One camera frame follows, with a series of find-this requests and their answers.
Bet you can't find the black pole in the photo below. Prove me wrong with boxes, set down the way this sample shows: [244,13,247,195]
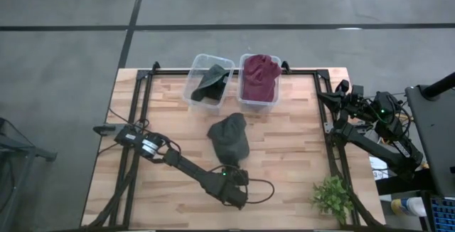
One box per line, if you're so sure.
[421,71,455,100]

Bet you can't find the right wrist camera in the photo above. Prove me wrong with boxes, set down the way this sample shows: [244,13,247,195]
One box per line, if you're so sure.
[350,84,365,100]

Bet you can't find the white paper sheet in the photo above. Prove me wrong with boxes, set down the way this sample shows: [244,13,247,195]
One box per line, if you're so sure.
[368,156,389,180]

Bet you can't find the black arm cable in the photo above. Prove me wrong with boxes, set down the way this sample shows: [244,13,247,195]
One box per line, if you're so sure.
[208,163,276,205]

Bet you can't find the large dark grey panel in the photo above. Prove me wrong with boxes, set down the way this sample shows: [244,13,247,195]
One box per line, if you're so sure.
[405,84,455,197]

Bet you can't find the dark metal stand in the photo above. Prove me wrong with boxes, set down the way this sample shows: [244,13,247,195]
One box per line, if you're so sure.
[0,117,58,232]

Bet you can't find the clear plastic storage bin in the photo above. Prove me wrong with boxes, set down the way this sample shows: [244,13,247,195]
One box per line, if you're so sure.
[236,53,282,114]
[182,53,235,110]

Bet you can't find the black aluminium table frame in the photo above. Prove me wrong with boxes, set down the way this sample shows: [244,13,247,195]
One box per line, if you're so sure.
[87,60,385,232]

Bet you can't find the laptop with blue keyboard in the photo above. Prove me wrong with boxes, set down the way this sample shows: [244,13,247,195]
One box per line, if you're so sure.
[428,196,455,232]

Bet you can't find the dark green baseball cap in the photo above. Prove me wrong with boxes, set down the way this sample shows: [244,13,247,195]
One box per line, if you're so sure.
[207,112,250,169]
[190,63,231,102]

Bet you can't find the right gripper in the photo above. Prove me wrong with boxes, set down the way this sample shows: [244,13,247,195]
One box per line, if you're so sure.
[317,79,360,126]

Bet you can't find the artificial plant in white pot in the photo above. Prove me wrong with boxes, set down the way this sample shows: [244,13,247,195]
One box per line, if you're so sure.
[309,174,353,225]

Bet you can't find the white and yellow bottle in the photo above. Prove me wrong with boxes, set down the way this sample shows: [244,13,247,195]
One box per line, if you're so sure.
[390,196,427,218]

